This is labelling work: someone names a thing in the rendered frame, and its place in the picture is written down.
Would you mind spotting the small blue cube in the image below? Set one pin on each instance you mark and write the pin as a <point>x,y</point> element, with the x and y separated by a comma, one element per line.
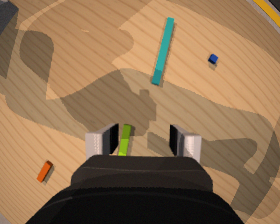
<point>212,59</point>

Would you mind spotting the orange rod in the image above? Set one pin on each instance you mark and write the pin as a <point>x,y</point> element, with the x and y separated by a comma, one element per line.
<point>45,170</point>

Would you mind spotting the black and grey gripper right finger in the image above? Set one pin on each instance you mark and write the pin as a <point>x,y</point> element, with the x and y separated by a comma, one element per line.
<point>184,144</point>

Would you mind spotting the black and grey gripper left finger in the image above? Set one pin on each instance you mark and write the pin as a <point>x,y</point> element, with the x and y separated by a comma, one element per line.
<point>104,141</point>

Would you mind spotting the lime green rod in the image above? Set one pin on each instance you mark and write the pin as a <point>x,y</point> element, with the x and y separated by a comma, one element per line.
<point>125,139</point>

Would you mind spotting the turquoise rod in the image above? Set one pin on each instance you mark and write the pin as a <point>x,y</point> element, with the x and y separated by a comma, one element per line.
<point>163,51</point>

